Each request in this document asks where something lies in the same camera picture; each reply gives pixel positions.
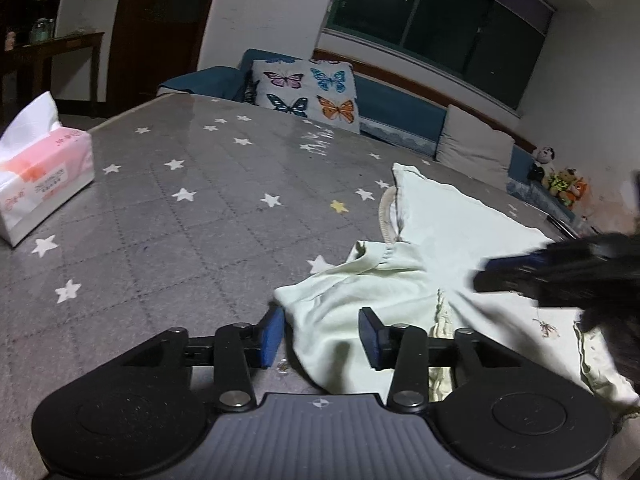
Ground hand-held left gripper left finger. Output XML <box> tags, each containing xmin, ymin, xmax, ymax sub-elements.
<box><xmin>120</xmin><ymin>305</ymin><xmax>287</xmax><ymax>414</ymax></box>

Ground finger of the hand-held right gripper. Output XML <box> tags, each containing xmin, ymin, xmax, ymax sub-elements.
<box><xmin>485</xmin><ymin>247</ymin><xmax>556</xmax><ymax>274</ymax></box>
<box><xmin>473</xmin><ymin>270</ymin><xmax>542</xmax><ymax>296</ymax></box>

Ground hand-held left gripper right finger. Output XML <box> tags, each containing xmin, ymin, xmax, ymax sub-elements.
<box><xmin>358</xmin><ymin>306</ymin><xmax>509</xmax><ymax>411</ymax></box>

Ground light green garment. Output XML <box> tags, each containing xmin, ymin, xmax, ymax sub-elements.
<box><xmin>274</xmin><ymin>162</ymin><xmax>640</xmax><ymax>409</ymax></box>

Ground person's right hand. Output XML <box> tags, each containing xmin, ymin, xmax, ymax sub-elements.
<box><xmin>581</xmin><ymin>306</ymin><xmax>640</xmax><ymax>392</ymax></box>

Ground flat black stick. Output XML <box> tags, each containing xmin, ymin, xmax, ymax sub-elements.
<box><xmin>546</xmin><ymin>215</ymin><xmax>582</xmax><ymax>239</ymax></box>

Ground orange fox plush toy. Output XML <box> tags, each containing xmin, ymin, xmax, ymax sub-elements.
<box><xmin>567</xmin><ymin>176</ymin><xmax>591</xmax><ymax>210</ymax></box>

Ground bear plush toy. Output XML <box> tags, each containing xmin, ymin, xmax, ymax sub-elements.
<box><xmin>547</xmin><ymin>169</ymin><xmax>577</xmax><ymax>202</ymax></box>

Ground panda plush toy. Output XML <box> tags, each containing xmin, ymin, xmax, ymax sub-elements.
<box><xmin>527</xmin><ymin>146</ymin><xmax>557</xmax><ymax>185</ymax></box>

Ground plain grey pillow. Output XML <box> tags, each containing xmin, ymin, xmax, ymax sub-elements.
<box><xmin>436</xmin><ymin>105</ymin><xmax>516</xmax><ymax>192</ymax></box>

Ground grey star-patterned tablecloth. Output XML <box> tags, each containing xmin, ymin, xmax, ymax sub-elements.
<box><xmin>0</xmin><ymin>92</ymin><xmax>640</xmax><ymax>480</ymax></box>

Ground blue sofa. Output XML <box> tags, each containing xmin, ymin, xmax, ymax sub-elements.
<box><xmin>156</xmin><ymin>49</ymin><xmax>586</xmax><ymax>226</ymax></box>

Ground butterfly print pillow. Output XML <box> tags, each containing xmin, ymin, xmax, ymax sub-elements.
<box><xmin>243</xmin><ymin>58</ymin><xmax>362</xmax><ymax>135</ymax></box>

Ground dark window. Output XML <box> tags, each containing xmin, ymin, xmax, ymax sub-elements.
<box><xmin>325</xmin><ymin>0</ymin><xmax>557</xmax><ymax>113</ymax></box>

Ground pink white tissue pack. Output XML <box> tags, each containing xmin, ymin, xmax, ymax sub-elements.
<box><xmin>0</xmin><ymin>91</ymin><xmax>96</xmax><ymax>248</ymax></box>

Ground dark wooden door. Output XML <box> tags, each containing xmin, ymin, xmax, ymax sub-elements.
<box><xmin>107</xmin><ymin>0</ymin><xmax>223</xmax><ymax>106</ymax></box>

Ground dark wooden side table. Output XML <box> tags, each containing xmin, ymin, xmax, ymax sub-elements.
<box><xmin>0</xmin><ymin>31</ymin><xmax>106</xmax><ymax>121</ymax></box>

